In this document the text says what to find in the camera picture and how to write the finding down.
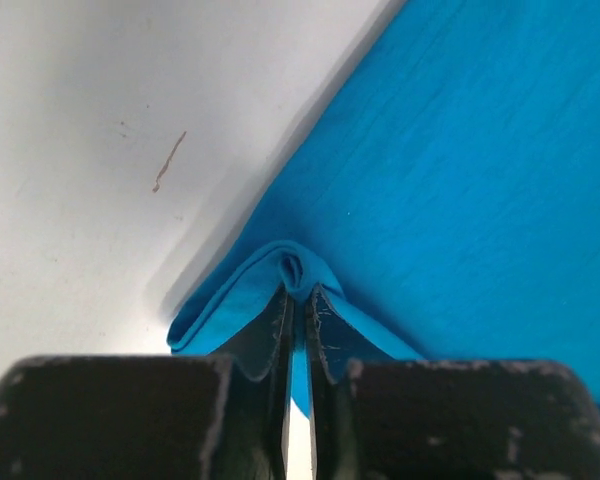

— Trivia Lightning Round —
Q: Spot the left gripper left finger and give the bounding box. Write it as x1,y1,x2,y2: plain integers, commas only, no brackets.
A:
0,288,294,479

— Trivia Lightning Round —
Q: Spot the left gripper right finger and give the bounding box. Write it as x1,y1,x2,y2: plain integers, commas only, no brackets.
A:
306,288,600,479

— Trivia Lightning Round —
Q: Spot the blue t shirt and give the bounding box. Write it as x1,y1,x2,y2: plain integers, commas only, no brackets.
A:
167,1,600,406

